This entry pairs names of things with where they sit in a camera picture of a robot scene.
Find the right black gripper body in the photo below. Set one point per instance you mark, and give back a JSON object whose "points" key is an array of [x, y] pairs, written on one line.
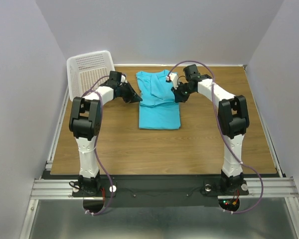
{"points": [[180, 93]]}

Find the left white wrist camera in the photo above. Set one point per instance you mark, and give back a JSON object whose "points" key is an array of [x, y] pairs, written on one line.
{"points": [[124, 78]]}

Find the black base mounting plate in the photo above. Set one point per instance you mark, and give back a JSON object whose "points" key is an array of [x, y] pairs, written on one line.
{"points": [[127, 191]]}

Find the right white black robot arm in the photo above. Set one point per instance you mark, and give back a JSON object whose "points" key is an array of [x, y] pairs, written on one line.
{"points": [[232, 119]]}

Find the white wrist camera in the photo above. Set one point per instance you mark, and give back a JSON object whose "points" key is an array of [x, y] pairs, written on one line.
{"points": [[172, 78], [124, 78]]}

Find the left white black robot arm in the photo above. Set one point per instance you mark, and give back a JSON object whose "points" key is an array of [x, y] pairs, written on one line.
{"points": [[85, 124]]}

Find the aluminium frame rail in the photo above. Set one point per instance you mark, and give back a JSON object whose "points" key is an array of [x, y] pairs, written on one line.
{"points": [[33, 203]]}

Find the white plastic perforated basket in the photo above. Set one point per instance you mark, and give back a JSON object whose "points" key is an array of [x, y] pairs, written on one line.
{"points": [[87, 71]]}

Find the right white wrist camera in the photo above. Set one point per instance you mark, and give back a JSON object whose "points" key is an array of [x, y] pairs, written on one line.
{"points": [[172, 78]]}

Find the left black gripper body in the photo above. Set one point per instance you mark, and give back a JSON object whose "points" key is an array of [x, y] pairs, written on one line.
{"points": [[126, 91]]}

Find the turquoise t shirt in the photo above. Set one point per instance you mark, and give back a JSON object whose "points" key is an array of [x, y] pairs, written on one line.
{"points": [[158, 109]]}

